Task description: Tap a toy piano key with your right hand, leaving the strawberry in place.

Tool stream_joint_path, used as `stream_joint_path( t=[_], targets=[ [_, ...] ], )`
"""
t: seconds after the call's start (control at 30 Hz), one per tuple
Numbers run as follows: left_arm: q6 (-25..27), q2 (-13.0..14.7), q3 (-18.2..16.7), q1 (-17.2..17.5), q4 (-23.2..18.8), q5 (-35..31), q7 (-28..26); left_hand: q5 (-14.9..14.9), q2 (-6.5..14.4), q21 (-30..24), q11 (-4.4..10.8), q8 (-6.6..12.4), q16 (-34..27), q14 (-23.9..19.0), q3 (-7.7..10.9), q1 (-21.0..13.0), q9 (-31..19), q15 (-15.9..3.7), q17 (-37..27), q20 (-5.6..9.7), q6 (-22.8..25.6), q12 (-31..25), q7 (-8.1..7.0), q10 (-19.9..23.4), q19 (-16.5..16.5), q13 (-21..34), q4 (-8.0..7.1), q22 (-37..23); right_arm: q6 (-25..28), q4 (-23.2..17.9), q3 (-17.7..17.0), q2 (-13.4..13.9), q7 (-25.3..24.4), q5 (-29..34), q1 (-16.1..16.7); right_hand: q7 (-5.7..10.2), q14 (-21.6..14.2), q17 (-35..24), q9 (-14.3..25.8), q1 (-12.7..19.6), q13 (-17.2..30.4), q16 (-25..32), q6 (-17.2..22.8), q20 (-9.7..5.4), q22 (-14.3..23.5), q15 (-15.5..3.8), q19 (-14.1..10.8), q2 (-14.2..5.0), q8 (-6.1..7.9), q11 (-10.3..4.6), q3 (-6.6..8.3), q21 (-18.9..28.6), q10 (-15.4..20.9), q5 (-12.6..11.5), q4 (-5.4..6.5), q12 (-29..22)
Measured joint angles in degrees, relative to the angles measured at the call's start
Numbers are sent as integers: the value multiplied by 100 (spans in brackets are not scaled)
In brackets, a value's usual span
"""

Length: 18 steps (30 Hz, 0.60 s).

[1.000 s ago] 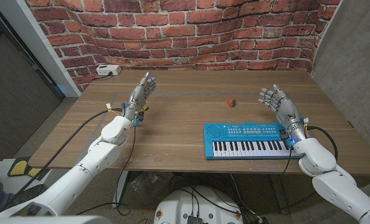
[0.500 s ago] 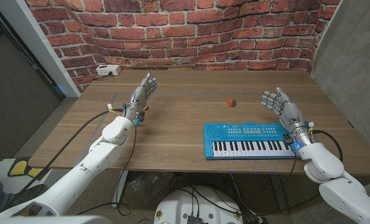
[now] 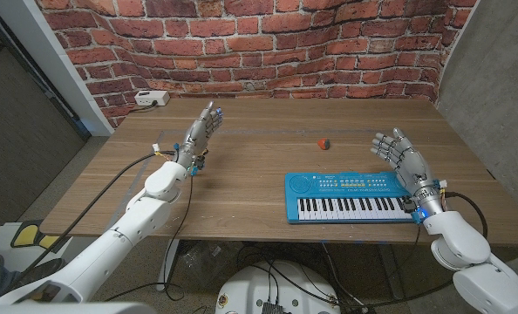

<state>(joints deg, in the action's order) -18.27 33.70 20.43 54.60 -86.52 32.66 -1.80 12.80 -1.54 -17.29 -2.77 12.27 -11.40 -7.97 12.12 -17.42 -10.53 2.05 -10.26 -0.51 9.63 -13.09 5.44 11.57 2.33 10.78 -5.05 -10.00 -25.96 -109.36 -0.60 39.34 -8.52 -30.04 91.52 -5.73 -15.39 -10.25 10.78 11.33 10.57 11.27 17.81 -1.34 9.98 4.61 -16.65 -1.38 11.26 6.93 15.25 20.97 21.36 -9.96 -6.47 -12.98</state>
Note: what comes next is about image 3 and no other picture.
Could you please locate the clear plastic bag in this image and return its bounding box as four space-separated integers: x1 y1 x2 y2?
178 239 238 289

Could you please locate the white door frame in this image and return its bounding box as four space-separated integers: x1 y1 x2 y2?
0 0 115 137

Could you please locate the white power strip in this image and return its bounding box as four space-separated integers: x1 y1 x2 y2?
133 90 171 107

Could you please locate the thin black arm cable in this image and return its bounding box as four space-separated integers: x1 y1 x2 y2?
104 173 194 303
389 222 421 280

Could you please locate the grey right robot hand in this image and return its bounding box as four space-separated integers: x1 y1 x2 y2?
370 126 446 218

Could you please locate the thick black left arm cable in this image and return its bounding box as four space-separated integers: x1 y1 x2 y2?
17 150 177 283

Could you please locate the white platform with yellow marks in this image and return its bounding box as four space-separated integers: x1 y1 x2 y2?
0 220 75 280

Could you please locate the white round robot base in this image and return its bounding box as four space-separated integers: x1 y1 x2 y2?
215 260 342 314

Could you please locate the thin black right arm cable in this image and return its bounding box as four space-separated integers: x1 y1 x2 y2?
389 222 421 280

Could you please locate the dark grey door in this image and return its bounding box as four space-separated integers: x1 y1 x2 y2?
0 6 91 232

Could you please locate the red brick printed backdrop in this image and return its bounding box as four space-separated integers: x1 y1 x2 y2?
36 0 478 130

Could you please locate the black power strip cable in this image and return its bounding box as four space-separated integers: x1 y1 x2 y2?
130 101 159 113

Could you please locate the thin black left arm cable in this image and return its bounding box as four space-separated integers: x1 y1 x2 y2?
104 173 194 303

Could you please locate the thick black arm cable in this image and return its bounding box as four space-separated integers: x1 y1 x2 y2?
444 190 489 240
17 150 177 283

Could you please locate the grey table leg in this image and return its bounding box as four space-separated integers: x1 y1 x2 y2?
378 243 406 301
155 238 181 292

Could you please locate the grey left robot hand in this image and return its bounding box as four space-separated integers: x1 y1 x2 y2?
176 100 224 172

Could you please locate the blue toy piano keyboard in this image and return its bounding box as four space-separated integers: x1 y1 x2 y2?
283 171 421 225

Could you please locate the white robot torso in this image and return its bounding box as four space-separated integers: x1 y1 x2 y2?
0 302 155 314

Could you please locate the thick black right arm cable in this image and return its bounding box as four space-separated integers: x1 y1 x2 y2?
444 190 489 240

